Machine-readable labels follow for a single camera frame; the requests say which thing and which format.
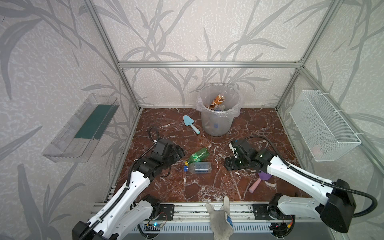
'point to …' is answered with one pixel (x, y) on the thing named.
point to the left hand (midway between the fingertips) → (182, 149)
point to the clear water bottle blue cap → (199, 167)
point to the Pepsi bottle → (216, 125)
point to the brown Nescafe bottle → (217, 100)
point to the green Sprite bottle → (201, 156)
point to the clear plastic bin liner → (234, 102)
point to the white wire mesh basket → (326, 132)
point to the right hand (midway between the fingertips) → (228, 159)
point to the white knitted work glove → (221, 223)
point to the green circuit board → (155, 225)
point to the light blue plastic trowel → (188, 121)
